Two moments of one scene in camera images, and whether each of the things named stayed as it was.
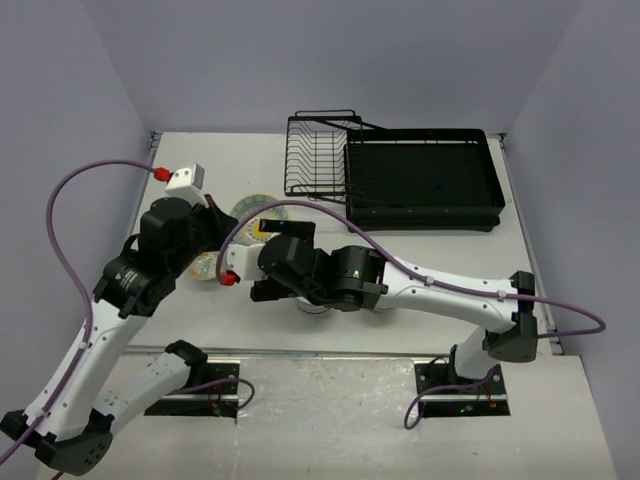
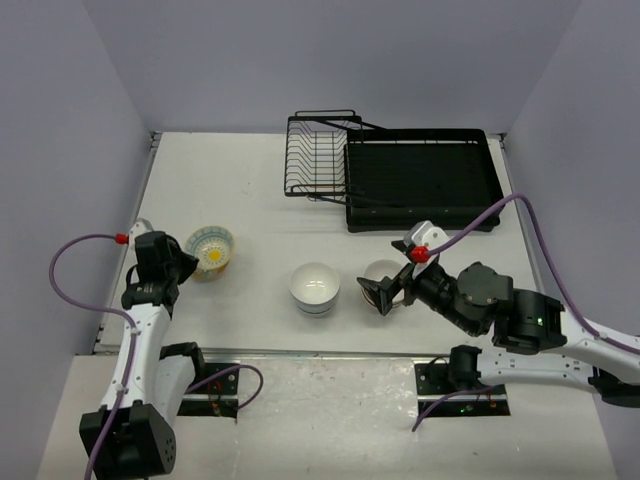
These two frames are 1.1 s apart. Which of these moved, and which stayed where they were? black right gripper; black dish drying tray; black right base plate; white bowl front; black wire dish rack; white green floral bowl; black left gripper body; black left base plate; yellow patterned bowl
Moved: yellow patterned bowl; black right gripper; black left gripper body
Stayed: white bowl front; black dish drying tray; black right base plate; black wire dish rack; black left base plate; white green floral bowl
